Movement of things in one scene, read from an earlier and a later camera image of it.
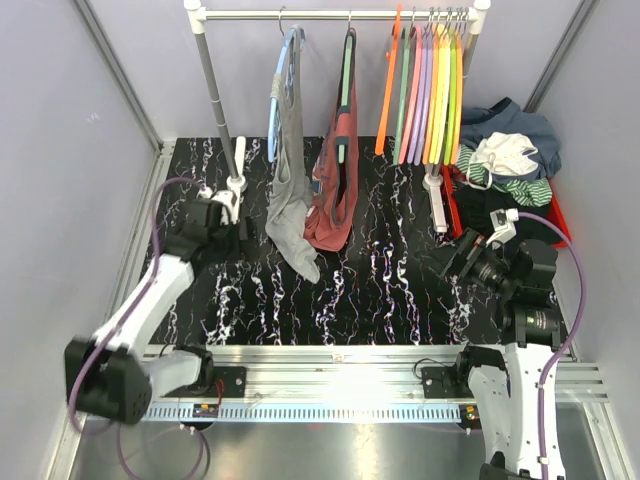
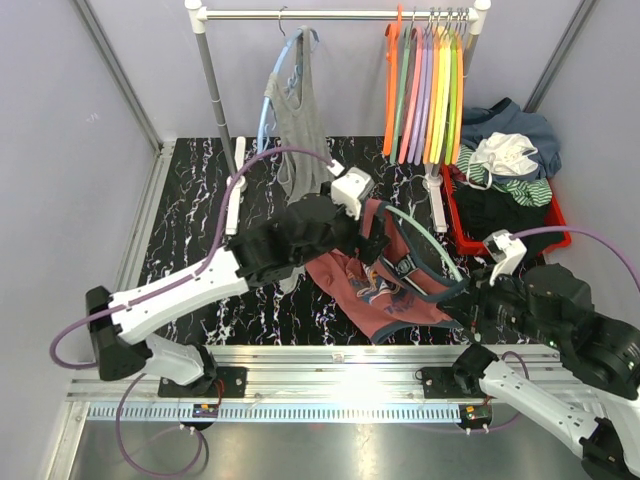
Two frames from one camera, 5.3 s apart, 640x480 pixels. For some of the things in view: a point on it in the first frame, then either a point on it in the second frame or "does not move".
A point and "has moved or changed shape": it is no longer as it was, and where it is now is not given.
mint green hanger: [346, 78] to [428, 238]
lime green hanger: [451, 98] does not move
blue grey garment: [477, 123] does not move
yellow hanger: [440, 92] does not move
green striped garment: [535, 192] does not move
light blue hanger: [289, 34] has moved or changed shape
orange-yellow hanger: [431, 90] does not move
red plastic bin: [553, 210] does not move
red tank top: [331, 219] to [388, 293]
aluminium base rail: [346, 385] does not move
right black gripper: [444, 261] to [470, 306]
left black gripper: [233, 230] to [361, 246]
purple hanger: [421, 98] does not move
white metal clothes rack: [235, 150] does not move
